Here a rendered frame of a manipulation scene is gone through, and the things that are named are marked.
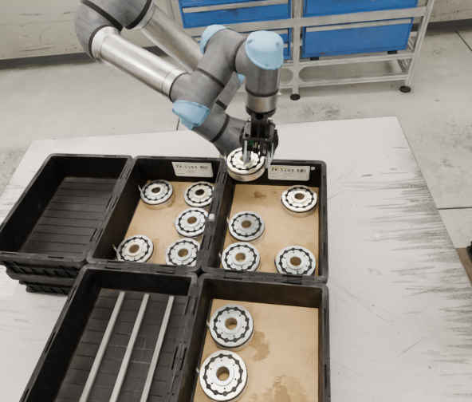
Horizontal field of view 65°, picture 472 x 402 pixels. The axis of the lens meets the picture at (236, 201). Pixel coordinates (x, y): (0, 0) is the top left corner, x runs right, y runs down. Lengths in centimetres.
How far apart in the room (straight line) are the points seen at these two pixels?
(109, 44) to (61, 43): 312
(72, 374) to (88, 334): 9
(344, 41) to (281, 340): 230
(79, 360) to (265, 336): 44
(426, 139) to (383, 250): 164
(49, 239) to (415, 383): 107
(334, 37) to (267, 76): 208
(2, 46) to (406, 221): 391
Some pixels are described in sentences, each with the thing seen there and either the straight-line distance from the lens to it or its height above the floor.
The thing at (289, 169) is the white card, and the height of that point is 90.
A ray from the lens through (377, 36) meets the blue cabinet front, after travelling 292.
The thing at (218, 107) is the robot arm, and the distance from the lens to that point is 127.
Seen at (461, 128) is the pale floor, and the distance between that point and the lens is 295.
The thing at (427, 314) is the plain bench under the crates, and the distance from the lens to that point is 116.
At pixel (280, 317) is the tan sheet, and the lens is 94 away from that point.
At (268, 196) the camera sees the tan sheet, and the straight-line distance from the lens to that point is 116.
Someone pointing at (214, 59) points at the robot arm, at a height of 131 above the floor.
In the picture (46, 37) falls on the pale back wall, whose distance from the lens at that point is 415.
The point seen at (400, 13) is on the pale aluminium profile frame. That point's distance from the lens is 286.
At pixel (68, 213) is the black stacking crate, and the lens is 130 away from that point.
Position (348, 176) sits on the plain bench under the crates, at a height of 70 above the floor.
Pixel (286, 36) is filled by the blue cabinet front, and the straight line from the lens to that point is 280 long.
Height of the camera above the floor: 170
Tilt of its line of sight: 49 degrees down
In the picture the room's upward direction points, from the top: 8 degrees counter-clockwise
